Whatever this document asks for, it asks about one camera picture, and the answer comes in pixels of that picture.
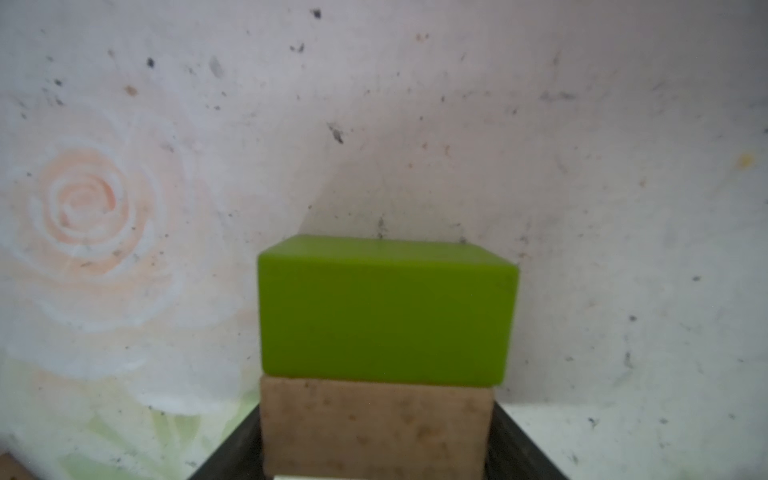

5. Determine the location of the natural wood block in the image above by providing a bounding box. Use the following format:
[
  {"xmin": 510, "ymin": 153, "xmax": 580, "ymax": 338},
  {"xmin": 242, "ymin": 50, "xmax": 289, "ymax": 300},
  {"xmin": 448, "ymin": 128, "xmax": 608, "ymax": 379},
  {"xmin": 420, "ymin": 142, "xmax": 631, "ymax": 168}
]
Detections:
[{"xmin": 259, "ymin": 376, "xmax": 494, "ymax": 479}]

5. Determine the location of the green wood block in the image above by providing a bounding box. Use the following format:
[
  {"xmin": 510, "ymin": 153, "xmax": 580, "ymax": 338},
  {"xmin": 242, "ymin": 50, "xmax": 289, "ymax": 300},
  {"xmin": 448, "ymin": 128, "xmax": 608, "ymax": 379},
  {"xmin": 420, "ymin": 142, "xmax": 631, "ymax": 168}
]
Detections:
[{"xmin": 257, "ymin": 235, "xmax": 519, "ymax": 388}]

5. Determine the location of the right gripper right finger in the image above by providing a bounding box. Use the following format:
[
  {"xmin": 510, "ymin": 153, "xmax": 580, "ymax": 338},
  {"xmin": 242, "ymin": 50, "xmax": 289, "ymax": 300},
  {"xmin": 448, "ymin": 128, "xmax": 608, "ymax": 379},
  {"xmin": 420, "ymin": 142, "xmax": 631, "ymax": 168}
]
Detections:
[{"xmin": 484, "ymin": 402, "xmax": 568, "ymax": 480}]

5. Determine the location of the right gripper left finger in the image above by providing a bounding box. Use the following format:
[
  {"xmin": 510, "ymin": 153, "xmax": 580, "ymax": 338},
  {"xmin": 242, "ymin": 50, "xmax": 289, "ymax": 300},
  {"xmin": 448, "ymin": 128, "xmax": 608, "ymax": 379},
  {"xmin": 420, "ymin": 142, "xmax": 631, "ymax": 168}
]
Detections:
[{"xmin": 189, "ymin": 405, "xmax": 264, "ymax": 480}]

